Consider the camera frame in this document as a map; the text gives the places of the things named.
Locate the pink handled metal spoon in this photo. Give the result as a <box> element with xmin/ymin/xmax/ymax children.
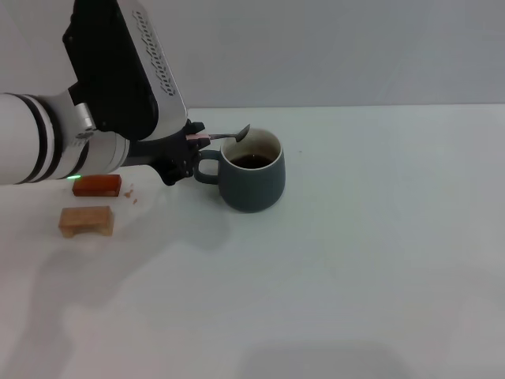
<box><xmin>186</xmin><ymin>123</ymin><xmax>252</xmax><ymax>144</ymax></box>

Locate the light wooden spoon rest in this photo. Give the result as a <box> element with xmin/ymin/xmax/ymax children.
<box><xmin>58</xmin><ymin>205</ymin><xmax>115</xmax><ymax>239</ymax></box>

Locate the reddish brown rectangular block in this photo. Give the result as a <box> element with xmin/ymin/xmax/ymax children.
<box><xmin>71</xmin><ymin>174</ymin><xmax>122</xmax><ymax>197</ymax></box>

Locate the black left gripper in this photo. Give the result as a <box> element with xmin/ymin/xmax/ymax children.
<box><xmin>121</xmin><ymin>118</ymin><xmax>207</xmax><ymax>187</ymax></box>

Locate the dark coffee liquid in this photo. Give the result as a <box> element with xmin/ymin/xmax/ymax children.
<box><xmin>229</xmin><ymin>154</ymin><xmax>274</xmax><ymax>170</ymax></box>

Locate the black silver wrist camera box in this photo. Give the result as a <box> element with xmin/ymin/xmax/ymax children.
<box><xmin>61</xmin><ymin>0</ymin><xmax>189</xmax><ymax>142</ymax></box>

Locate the dark grey ceramic mug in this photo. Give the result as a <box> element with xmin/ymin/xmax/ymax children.
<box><xmin>193</xmin><ymin>127</ymin><xmax>286</xmax><ymax>214</ymax></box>

